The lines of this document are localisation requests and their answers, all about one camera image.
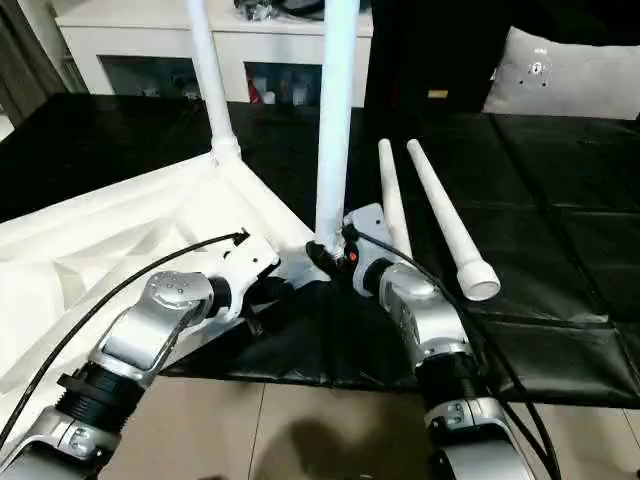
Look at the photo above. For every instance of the white glass-door cabinet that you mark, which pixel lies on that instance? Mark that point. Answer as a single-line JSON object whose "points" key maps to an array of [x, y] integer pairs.
{"points": [[140, 40]]}

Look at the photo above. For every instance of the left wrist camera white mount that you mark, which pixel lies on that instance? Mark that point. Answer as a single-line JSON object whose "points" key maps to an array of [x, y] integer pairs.
{"points": [[250, 270]]}

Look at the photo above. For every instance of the grey helmet on cabinet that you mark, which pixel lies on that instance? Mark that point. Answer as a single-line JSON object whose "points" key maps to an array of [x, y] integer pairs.
{"points": [[300, 6]]}

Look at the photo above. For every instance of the dark clutter on cabinet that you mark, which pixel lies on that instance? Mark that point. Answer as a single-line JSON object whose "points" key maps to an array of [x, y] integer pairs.
{"points": [[255, 9]]}

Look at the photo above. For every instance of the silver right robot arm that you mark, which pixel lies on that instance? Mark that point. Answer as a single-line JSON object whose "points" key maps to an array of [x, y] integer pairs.
{"points": [[430, 320]]}

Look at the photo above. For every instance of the white plastic table top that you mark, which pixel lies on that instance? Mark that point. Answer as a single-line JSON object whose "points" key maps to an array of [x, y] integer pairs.
{"points": [[100, 225]]}

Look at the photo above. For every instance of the black cabinet with yellow label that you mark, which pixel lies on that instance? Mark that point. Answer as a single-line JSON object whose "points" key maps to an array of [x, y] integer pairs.
{"points": [[430, 55]]}

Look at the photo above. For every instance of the grey curtain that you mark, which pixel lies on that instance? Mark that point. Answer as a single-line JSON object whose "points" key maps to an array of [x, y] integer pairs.
{"points": [[25, 55]]}

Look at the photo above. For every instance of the black work mat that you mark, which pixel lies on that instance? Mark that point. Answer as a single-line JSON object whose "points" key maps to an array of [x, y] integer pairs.
{"points": [[550, 200]]}

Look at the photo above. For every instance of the white plastic table leg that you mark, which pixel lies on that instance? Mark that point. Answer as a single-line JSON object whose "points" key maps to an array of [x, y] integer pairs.
{"points": [[336, 125], [392, 190], [445, 210], [212, 75]]}

